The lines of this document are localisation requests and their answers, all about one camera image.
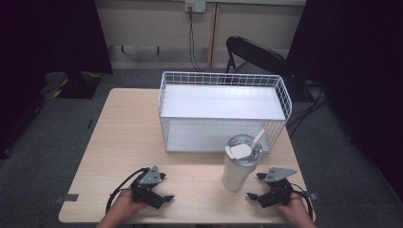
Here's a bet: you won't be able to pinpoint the white tumbler cup with lid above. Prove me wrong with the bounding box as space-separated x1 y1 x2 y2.
221 133 264 193

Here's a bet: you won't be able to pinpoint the black folding chair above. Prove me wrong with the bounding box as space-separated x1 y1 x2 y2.
224 35 297 81

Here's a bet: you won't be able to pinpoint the black curtain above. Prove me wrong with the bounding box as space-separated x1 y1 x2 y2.
285 0 403 201
0 0 114 160

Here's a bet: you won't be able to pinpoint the white wall socket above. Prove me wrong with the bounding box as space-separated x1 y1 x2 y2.
184 0 207 14

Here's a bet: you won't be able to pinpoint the black floor cables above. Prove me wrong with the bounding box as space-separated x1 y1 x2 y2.
285 80 329 138

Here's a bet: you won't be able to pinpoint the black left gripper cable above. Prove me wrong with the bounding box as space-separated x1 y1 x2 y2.
105 167 150 214

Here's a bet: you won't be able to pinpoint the black wall socket cable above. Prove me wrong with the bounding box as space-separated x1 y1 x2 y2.
188 7 207 73

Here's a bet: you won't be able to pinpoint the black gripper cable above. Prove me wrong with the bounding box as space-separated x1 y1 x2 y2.
289 182 316 221
105 167 150 214

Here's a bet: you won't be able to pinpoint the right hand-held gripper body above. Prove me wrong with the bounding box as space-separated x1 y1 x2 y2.
264 166 298 209

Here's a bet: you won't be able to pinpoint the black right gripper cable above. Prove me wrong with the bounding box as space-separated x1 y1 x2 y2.
289 182 316 221

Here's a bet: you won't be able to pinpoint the person's left hand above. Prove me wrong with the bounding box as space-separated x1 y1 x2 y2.
106 189 148 220

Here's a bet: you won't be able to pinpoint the black stand base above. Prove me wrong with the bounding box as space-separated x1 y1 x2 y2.
40 70 105 100

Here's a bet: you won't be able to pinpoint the person's right hand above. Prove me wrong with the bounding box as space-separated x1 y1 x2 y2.
277 192 314 222

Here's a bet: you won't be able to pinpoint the white wire rack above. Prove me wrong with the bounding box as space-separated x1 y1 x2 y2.
157 70 293 154

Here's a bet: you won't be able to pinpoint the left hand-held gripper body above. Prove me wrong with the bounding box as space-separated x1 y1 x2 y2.
130 164 162 205

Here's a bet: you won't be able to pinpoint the white straw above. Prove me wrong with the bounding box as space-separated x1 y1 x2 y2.
250 128 266 152

